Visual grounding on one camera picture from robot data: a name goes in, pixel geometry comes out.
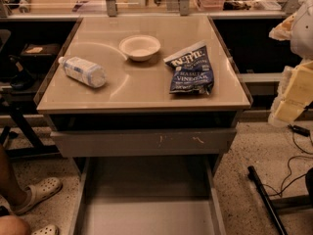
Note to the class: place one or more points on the white paper bowl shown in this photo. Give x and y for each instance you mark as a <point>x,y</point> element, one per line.
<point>139,48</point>

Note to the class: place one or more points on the clear plastic water bottle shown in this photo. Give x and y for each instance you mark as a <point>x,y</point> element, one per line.
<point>84,71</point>

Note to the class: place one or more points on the grey drawer cabinet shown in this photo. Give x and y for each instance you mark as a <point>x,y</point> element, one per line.
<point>136,95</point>

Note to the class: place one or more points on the closed top drawer front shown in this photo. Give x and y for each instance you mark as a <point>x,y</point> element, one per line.
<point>147,142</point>

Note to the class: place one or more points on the black power plug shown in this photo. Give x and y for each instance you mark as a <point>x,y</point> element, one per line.
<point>300,130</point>

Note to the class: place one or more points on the open middle drawer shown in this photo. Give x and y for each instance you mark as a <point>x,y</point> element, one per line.
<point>165,195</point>

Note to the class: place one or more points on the white clog shoe upper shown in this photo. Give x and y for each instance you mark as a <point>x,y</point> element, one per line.
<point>37,193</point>

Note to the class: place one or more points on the white clog shoe lower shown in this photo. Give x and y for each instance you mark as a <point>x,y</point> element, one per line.
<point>50,229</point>

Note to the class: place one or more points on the dark box on shelf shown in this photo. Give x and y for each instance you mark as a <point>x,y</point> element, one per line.
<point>39,57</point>

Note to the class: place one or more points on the person's knee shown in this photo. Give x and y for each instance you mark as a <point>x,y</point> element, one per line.
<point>12,225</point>

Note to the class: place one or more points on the person's leg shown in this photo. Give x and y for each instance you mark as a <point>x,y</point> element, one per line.
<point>9,187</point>

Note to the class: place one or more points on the blue chip bag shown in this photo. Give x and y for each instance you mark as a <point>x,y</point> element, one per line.
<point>192,70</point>

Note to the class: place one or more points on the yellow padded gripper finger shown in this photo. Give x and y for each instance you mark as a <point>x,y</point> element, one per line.
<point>295,93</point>

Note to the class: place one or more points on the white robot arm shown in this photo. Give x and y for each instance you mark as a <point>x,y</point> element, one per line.
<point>298,29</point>

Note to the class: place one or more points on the white clog shoe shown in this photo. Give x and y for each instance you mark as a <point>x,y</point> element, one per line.
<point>37,193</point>
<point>50,229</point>

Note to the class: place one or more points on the black chair left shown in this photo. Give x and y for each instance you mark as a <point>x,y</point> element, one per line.
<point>38,149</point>

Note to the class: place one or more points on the black stand leg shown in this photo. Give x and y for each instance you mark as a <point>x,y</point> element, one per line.
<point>284,205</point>

